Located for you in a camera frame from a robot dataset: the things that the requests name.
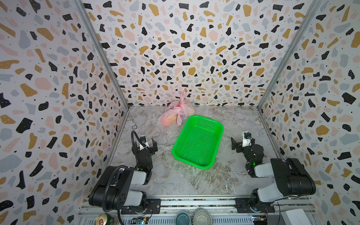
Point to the orange fruit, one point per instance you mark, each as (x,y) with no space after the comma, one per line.
(166,121)

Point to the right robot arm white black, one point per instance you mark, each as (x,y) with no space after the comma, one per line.
(291,177)

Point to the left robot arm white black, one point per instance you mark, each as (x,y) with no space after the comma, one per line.
(113,189)

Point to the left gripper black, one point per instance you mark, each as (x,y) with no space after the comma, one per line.
(145,150)

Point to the small circuit board left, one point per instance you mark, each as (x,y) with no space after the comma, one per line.
(139,221)

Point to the green beverage can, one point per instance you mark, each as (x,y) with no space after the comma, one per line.
(106,219)

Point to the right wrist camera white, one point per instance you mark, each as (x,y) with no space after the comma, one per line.
(247,139)

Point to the small circuit board right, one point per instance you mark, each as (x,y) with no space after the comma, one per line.
(259,220)

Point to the white box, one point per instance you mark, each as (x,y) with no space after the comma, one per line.
(294,217)

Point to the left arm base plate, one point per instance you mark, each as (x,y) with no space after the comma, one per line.
(151,206)

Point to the teal ceramic bowl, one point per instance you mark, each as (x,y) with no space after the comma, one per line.
(183,218)

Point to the aluminium mounting rail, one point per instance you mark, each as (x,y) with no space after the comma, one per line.
(222,210)

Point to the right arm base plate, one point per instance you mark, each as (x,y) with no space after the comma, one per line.
(251,205)

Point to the pink plastic bag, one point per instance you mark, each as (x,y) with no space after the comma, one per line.
(181,106)

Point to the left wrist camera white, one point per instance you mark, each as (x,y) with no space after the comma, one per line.
(143,143)

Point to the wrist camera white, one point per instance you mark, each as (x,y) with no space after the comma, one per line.
(247,139)
(143,143)

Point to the small circuit board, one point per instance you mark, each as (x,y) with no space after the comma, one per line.
(259,220)
(139,221)

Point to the green plastic basket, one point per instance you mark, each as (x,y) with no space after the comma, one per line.
(198,142)

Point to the grey ribbed plate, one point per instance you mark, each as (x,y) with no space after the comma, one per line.
(202,217)

